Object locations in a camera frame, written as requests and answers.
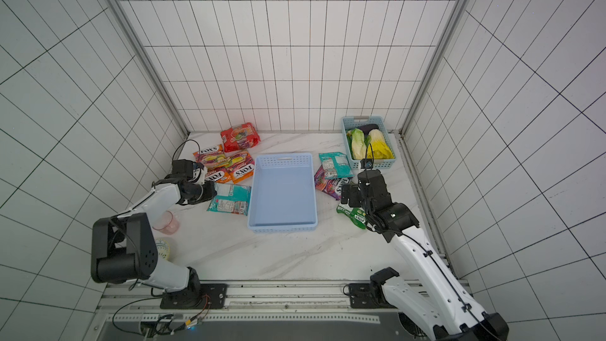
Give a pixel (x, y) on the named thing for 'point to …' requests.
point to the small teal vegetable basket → (367, 136)
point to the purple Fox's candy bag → (332, 186)
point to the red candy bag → (240, 138)
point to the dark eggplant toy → (365, 129)
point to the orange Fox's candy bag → (240, 166)
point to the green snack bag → (357, 215)
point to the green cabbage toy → (359, 148)
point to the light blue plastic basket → (282, 193)
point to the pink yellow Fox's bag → (215, 159)
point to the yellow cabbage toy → (379, 148)
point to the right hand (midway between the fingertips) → (349, 185)
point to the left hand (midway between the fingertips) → (214, 196)
